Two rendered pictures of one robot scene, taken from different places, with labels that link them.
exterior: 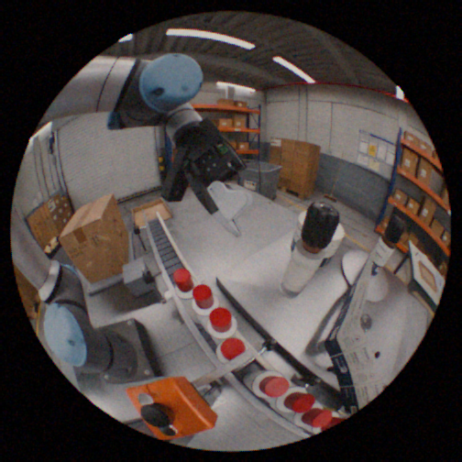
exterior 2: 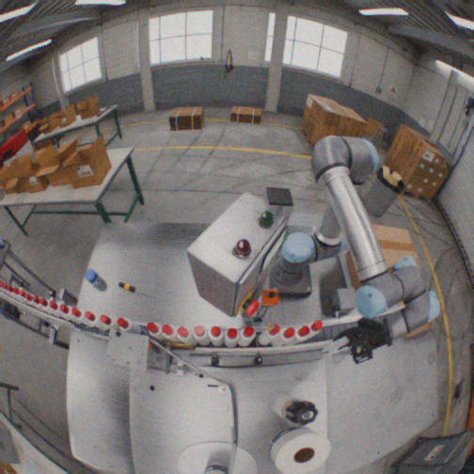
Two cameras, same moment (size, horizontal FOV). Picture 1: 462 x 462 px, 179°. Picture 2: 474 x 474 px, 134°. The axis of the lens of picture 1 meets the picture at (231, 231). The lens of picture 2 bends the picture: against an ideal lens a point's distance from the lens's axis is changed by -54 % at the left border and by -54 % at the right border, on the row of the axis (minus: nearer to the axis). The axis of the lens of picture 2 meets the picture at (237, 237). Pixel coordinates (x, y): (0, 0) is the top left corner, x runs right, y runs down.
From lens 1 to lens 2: 50 cm
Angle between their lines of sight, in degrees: 78
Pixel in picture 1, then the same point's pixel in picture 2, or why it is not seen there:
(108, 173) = not seen: outside the picture
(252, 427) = (208, 318)
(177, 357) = (278, 311)
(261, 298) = (289, 379)
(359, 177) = not seen: outside the picture
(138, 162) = not seen: outside the picture
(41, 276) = (325, 233)
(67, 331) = (299, 255)
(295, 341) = (244, 375)
